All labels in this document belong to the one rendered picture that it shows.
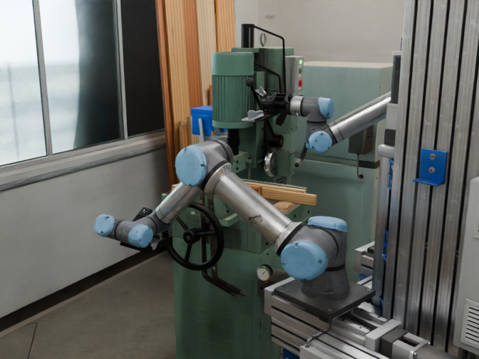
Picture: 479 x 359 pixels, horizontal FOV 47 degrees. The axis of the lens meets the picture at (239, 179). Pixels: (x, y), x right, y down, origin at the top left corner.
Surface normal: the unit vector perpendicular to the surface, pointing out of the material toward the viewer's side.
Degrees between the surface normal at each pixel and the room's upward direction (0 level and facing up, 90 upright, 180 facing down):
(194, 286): 90
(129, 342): 0
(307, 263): 94
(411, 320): 90
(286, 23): 90
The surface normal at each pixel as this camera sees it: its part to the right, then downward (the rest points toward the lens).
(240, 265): -0.47, 0.22
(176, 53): 0.83, 0.08
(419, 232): -0.73, 0.18
